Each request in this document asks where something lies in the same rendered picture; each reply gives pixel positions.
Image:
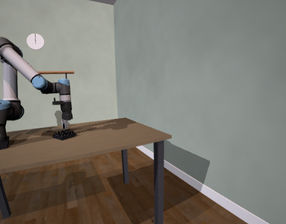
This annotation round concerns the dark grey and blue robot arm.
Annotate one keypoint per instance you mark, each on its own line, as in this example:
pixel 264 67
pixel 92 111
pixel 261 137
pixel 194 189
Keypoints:
pixel 10 106

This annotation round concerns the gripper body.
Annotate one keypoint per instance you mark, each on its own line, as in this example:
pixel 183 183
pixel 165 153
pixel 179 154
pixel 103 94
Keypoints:
pixel 65 107

